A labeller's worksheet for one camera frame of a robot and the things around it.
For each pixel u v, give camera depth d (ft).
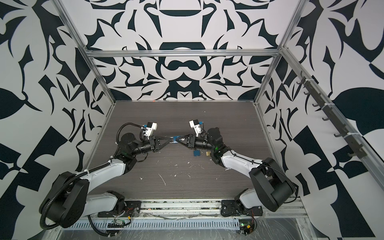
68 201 1.36
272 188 1.41
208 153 3.08
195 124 2.43
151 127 2.43
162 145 2.39
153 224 2.34
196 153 3.09
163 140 2.39
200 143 2.30
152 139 2.25
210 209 2.49
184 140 2.43
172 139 2.43
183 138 2.44
